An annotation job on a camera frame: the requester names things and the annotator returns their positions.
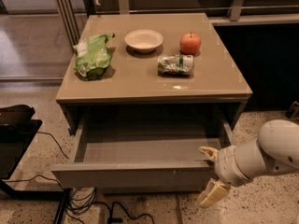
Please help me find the grey drawer cabinet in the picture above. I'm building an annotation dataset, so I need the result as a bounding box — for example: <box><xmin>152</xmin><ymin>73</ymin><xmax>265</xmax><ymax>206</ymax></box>
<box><xmin>55</xmin><ymin>12</ymin><xmax>253</xmax><ymax>194</ymax></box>

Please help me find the white paper bowl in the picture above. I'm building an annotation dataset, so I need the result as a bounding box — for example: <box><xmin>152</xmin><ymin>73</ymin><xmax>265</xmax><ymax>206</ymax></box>
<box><xmin>124</xmin><ymin>29</ymin><xmax>164</xmax><ymax>54</ymax></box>

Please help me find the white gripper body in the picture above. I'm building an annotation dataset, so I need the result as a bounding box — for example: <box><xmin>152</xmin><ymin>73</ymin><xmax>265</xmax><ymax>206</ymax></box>
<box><xmin>214</xmin><ymin>146</ymin><xmax>250</xmax><ymax>187</ymax></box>

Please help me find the black floor pole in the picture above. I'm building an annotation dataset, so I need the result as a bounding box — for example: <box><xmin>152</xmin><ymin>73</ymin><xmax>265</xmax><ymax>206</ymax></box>
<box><xmin>52</xmin><ymin>189</ymin><xmax>70</xmax><ymax>224</ymax></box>

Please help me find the grey top drawer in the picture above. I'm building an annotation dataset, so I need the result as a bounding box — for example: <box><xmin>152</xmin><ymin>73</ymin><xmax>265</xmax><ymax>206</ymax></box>
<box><xmin>51</xmin><ymin>107</ymin><xmax>232</xmax><ymax>194</ymax></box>

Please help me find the black stand base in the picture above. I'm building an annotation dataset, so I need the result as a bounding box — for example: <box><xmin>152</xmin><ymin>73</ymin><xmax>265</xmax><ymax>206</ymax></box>
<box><xmin>0</xmin><ymin>105</ymin><xmax>64</xmax><ymax>201</ymax></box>

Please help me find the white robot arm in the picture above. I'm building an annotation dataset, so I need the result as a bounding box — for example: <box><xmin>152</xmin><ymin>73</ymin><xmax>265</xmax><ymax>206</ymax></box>
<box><xmin>199</xmin><ymin>119</ymin><xmax>299</xmax><ymax>208</ymax></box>

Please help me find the black coiled cable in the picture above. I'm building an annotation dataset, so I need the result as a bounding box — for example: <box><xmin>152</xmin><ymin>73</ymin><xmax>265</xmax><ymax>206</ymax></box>
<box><xmin>3</xmin><ymin>132</ymin><xmax>155</xmax><ymax>224</ymax></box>

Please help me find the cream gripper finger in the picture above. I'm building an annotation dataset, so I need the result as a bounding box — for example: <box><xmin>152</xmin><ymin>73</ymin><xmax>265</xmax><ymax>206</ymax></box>
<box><xmin>199</xmin><ymin>147</ymin><xmax>219</xmax><ymax>162</ymax></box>
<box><xmin>198</xmin><ymin>178</ymin><xmax>231</xmax><ymax>208</ymax></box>

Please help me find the green chip bag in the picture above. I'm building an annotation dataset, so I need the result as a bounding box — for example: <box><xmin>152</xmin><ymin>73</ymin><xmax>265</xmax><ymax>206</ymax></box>
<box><xmin>73</xmin><ymin>34</ymin><xmax>115</xmax><ymax>80</ymax></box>

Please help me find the crumpled snack packet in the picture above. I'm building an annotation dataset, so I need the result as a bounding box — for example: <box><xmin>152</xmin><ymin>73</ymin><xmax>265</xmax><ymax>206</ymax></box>
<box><xmin>158</xmin><ymin>55</ymin><xmax>194</xmax><ymax>76</ymax></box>

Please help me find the red apple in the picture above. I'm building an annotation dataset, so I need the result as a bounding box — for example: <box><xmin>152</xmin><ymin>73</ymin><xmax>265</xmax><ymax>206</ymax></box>
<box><xmin>179</xmin><ymin>32</ymin><xmax>202</xmax><ymax>55</ymax></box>

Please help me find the metal window frame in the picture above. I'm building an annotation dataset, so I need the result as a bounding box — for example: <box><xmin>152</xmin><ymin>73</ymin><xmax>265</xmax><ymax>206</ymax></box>
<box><xmin>56</xmin><ymin>0</ymin><xmax>299</xmax><ymax>44</ymax></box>

